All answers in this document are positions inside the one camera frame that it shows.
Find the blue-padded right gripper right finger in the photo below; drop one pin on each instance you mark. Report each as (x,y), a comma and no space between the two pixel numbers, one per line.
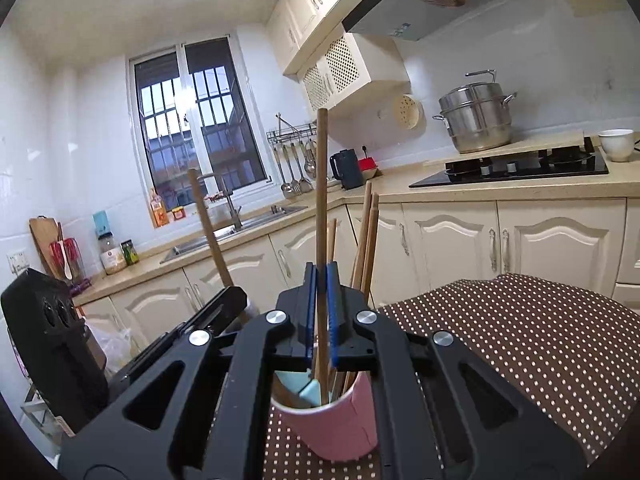
(365,342)

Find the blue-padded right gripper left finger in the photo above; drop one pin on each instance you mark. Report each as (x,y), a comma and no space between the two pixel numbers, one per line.
(281,339)

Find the cream lower kitchen cabinets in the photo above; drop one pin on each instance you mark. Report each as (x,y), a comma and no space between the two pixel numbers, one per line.
(592,244)

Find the steel kitchen sink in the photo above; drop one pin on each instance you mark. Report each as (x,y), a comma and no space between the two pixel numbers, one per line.
(273,214)

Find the kitchen window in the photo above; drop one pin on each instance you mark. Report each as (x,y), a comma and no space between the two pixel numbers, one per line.
(192,115)

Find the wooden chopstick in cup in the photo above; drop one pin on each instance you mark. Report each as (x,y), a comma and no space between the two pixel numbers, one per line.
(369,246)
(355,282)

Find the pink utensil cup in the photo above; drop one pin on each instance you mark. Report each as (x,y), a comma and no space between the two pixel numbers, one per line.
(341,431)

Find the glass jar with white lid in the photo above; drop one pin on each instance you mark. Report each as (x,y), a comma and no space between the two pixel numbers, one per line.
(111,255)

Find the steel sink faucet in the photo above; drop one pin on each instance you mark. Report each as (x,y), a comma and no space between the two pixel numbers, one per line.
(233,213)

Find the wooden cutting board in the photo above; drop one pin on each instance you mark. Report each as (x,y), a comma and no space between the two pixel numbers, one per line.
(45,232)

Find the orange package on windowsill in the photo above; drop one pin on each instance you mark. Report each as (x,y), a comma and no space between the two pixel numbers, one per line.
(158,209)

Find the black electric kettle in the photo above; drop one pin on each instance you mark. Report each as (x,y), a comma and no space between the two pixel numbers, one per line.
(345,168)

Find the hanging utensil rack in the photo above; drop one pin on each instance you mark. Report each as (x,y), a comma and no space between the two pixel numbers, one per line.
(294,151)

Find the brown polka dot tablecloth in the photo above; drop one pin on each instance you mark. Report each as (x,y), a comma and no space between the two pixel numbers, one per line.
(572,352)

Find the steel steamer pot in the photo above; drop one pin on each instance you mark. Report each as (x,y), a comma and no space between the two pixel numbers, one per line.
(477,115)

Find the cream upper cabinets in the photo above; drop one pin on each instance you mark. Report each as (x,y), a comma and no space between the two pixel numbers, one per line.
(335,69)

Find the black gas stove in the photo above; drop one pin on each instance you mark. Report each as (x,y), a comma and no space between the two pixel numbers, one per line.
(578,160)

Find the white bowl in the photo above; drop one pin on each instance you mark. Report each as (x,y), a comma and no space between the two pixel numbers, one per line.
(618,144)

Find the teal spatula handle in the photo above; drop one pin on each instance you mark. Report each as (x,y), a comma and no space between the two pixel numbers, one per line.
(302,386)

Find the round cream wall trivet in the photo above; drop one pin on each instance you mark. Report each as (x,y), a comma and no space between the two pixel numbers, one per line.
(407,111)

